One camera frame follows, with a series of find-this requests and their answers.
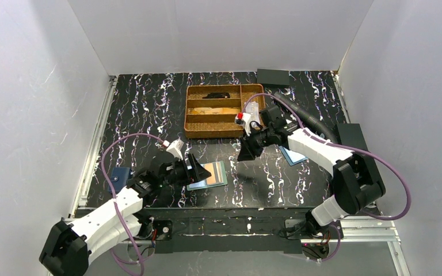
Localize green card holder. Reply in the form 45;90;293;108
186;161;227;191

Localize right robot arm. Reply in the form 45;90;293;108
235;106;386;231

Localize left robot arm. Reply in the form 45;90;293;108
39;139;212;275

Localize bronze card in green holder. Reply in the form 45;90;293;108
203;162;225;186

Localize silver VIP card lower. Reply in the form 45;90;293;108
245;101;260;124

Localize dark blue card holder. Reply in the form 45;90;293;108
110;167;132;194

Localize tan cards in tray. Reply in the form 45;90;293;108
190;108;241;115

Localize black flat box rear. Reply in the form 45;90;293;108
257;68;290;87

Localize woven brown organizer tray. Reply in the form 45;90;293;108
184;84;265;139

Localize black object in tray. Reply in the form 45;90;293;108
202;92;231;99

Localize black box right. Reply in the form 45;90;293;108
333;123;368;151

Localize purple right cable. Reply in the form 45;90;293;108
242;93;413;263

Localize purple cable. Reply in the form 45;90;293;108
242;93;413;263
101;132;170;276

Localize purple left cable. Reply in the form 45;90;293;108
101;132;170;276

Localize aluminium frame rail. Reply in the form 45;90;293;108
47;76;413;276

